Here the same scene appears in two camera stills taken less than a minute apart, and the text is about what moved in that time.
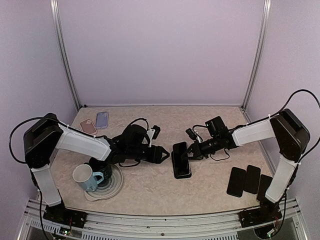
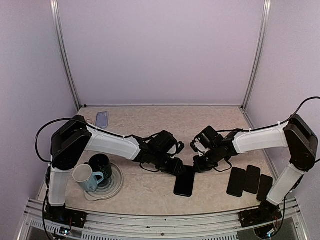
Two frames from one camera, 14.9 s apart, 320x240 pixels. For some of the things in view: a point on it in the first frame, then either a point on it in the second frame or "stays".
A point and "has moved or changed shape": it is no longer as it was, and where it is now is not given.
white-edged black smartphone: (182, 166) has moved or changed shape
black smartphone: (236, 182) stays
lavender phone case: (102, 120) stays
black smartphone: (252, 179) stays
